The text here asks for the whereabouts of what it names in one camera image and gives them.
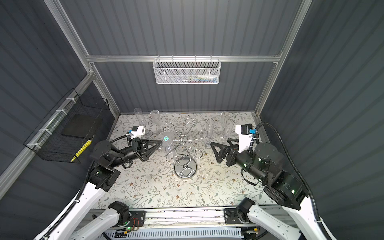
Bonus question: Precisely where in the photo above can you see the black pad in basket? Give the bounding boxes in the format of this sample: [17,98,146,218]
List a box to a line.
[61,114,102,139]

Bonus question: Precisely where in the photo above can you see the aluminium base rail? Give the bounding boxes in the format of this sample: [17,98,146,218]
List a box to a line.
[59,205,307,232]

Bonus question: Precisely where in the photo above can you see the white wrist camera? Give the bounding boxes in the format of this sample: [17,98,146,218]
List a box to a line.
[126,126,146,140]
[235,124,259,153]

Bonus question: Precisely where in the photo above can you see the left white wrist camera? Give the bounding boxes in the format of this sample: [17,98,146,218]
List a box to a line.
[126,126,146,140]

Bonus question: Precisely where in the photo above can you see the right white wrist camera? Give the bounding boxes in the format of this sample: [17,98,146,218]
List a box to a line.
[235,124,259,153]

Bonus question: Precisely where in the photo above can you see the items in white basket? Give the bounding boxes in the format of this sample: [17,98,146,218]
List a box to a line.
[175,75,220,84]

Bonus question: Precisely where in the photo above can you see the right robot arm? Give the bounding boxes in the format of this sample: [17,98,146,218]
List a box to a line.
[211,140,335,240]

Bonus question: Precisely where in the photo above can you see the floral table mat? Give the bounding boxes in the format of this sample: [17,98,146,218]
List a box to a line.
[93,112,272,210]

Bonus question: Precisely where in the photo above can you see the white wire mesh basket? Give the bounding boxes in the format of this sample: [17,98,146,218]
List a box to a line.
[153,59,222,85]

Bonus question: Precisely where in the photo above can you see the right black corrugated cable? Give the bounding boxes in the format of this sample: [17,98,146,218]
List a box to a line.
[250,122,332,240]

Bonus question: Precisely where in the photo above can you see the black wire mesh basket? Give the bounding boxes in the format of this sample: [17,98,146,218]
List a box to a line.
[24,89,110,164]

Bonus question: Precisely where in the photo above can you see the glass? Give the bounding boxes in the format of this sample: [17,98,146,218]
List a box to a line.
[204,119,215,148]
[223,119,235,140]
[134,107,147,129]

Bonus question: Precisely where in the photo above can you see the clear champagne flute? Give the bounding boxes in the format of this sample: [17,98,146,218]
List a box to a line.
[221,112,231,134]
[150,110,161,133]

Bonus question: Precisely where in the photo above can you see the chrome wine glass rack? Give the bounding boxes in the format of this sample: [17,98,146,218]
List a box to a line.
[163,118,208,180]

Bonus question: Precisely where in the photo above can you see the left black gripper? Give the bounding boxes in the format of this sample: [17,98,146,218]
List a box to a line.
[109,139,161,171]

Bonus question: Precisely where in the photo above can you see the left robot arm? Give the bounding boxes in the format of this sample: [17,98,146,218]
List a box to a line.
[35,138,162,240]

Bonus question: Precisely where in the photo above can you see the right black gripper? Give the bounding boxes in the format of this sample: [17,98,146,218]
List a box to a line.
[209,135,266,183]

